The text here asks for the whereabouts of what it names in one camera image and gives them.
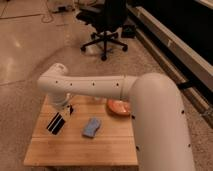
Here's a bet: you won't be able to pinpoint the wooden table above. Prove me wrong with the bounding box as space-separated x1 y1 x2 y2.
24 96 137 167

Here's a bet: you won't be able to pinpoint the floor cables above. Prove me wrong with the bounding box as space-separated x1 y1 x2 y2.
39 0 104 24

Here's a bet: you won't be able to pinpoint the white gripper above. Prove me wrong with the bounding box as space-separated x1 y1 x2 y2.
47 94 74 135

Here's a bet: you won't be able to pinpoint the black box on floor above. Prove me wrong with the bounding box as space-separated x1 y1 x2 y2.
121 25 135 38

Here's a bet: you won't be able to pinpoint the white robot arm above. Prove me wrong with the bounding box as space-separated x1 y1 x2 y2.
37 63 196 171

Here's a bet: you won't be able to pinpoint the clear ceramic cup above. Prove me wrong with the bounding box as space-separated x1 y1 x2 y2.
93 97 102 102

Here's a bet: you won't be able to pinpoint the orange ceramic plate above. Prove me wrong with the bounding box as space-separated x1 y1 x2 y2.
107 99 131 117

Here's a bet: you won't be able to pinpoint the black office chair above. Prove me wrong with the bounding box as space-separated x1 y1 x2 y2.
76 0 128 61

